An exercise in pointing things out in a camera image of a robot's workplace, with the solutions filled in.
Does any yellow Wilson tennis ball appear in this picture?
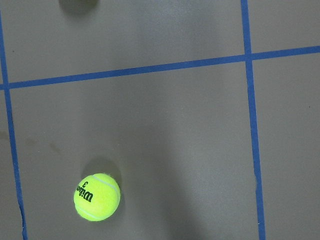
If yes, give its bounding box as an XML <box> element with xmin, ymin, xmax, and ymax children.
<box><xmin>73</xmin><ymin>173</ymin><xmax>121</xmax><ymax>222</ymax></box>

